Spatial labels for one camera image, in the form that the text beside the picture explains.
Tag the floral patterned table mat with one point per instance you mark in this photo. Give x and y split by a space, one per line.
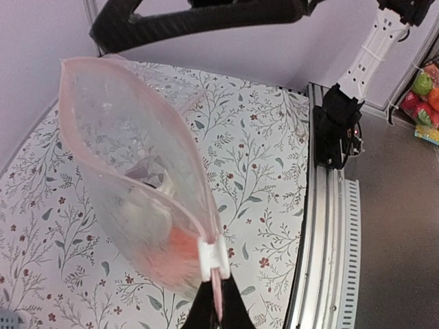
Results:
60 270

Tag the orange pepper toy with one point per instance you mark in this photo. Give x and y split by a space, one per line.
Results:
181 262

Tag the light blue plastic basket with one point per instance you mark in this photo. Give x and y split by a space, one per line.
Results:
10 319

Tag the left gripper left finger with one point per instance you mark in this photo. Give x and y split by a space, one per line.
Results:
202 314

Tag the right aluminium frame post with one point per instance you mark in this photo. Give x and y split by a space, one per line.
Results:
414 66

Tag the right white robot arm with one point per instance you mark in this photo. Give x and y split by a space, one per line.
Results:
393 20

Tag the front aluminium rail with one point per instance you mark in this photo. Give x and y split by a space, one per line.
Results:
326 282

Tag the white garlic toy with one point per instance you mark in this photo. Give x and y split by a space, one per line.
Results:
143 218

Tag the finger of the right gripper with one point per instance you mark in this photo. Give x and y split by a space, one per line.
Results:
119 28

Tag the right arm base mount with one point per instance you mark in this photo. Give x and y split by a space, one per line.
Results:
334 129

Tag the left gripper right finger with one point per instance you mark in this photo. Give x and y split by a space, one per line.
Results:
235 315

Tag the clear zip bag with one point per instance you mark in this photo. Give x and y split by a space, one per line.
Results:
177 91
122 132

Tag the colourful toy food pile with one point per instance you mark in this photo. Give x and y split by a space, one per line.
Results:
421 103

